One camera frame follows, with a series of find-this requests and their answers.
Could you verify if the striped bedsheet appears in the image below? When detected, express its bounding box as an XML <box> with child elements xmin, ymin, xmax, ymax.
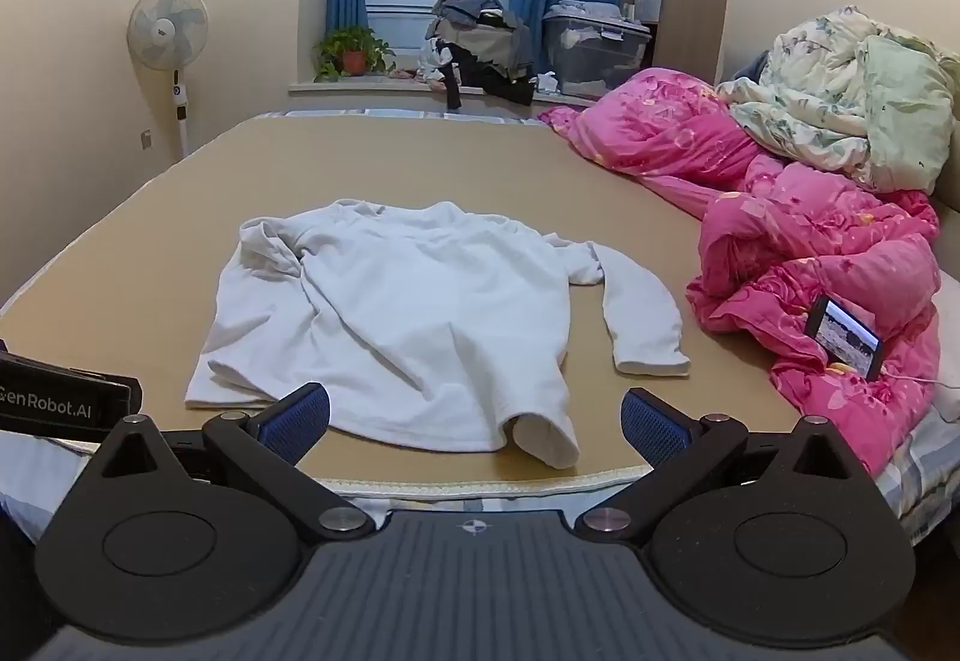
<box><xmin>0</xmin><ymin>104</ymin><xmax>960</xmax><ymax>546</ymax></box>

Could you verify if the cream green floral quilt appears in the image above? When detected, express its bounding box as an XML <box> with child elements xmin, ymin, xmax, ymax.
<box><xmin>716</xmin><ymin>4</ymin><xmax>960</xmax><ymax>194</ymax></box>

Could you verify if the pile of dark clothes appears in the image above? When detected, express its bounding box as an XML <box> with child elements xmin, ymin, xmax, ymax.
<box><xmin>418</xmin><ymin>0</ymin><xmax>538</xmax><ymax>111</ymax></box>

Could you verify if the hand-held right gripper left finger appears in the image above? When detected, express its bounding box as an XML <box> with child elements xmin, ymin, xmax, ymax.
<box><xmin>84</xmin><ymin>383</ymin><xmax>378</xmax><ymax>546</ymax></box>

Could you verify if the tan bed mat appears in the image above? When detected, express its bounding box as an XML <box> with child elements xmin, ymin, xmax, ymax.
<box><xmin>0</xmin><ymin>112</ymin><xmax>830</xmax><ymax>491</ymax></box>

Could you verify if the white long-sleeve shirt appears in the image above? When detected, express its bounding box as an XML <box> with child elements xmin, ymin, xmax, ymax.
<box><xmin>184</xmin><ymin>198</ymin><xmax>692</xmax><ymax>471</ymax></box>

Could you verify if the white standing fan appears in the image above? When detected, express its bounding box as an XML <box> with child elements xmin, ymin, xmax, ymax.
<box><xmin>126</xmin><ymin>0</ymin><xmax>211</xmax><ymax>164</ymax></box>

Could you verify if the pink floral quilt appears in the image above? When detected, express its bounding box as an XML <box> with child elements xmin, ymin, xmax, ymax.
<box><xmin>538</xmin><ymin>68</ymin><xmax>943</xmax><ymax>479</ymax></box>

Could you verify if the black smartphone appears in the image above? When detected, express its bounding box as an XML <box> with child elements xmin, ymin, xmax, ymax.
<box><xmin>804</xmin><ymin>295</ymin><xmax>887</xmax><ymax>381</ymax></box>

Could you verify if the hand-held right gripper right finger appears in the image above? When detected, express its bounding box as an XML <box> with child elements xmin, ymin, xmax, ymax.
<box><xmin>574</xmin><ymin>387</ymin><xmax>872</xmax><ymax>546</ymax></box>

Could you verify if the clear plastic storage box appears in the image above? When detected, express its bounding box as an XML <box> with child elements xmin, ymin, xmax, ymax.
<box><xmin>541</xmin><ymin>0</ymin><xmax>653</xmax><ymax>100</ymax></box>

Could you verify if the potted green plant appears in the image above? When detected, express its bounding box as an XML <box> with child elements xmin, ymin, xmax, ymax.
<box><xmin>313</xmin><ymin>26</ymin><xmax>398</xmax><ymax>83</ymax></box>

